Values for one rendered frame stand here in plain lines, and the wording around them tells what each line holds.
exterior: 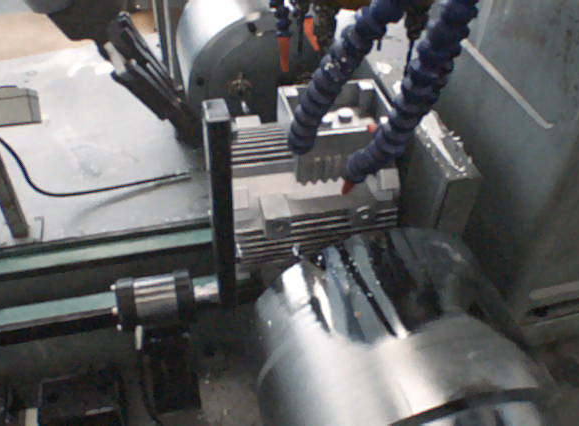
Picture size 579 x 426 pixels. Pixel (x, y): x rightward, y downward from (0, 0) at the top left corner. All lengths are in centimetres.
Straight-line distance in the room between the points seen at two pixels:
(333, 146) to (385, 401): 32
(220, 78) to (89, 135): 46
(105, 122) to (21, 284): 52
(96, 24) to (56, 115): 73
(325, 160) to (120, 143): 64
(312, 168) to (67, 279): 39
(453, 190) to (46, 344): 53
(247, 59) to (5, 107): 34
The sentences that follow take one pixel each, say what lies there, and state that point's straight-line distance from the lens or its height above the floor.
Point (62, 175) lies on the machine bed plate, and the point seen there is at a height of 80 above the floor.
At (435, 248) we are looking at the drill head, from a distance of 50.
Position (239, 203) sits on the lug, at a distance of 63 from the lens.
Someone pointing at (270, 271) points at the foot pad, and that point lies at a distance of 69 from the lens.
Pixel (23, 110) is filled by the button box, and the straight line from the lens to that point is 87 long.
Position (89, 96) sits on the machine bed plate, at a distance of 136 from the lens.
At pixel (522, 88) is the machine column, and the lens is 70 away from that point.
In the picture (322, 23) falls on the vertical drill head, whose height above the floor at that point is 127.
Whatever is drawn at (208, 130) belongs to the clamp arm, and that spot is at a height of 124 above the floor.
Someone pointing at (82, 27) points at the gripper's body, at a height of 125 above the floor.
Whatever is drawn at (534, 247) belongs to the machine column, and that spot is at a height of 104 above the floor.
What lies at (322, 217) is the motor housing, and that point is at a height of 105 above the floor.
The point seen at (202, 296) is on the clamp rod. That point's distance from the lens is 62.
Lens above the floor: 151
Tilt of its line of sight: 44 degrees down
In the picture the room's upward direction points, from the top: 4 degrees clockwise
